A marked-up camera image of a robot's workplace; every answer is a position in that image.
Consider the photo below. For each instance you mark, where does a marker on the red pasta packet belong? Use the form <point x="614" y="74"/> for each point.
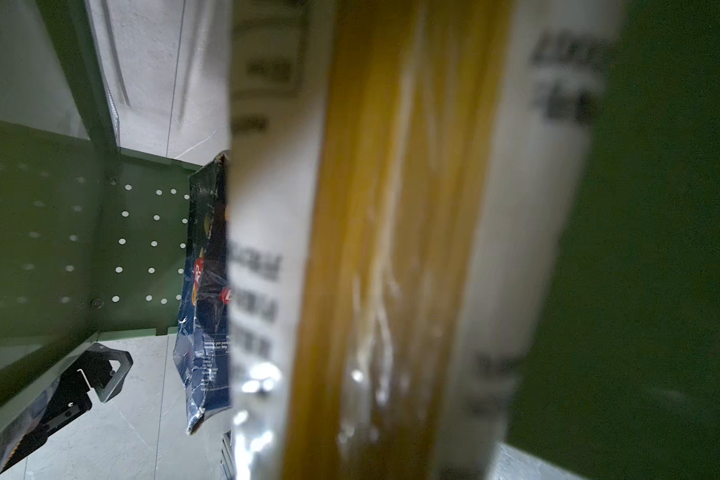
<point x="401" y="173"/>

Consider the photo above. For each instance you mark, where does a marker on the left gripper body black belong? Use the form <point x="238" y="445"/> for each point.
<point x="56" y="407"/>

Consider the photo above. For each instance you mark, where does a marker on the blue Barilla rigatoni box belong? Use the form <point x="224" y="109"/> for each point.
<point x="201" y="352"/>

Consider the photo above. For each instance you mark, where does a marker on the green two-tier shelf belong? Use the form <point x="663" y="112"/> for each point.
<point x="108" y="107"/>

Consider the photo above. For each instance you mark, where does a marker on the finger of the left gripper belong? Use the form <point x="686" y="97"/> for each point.
<point x="105" y="370"/>

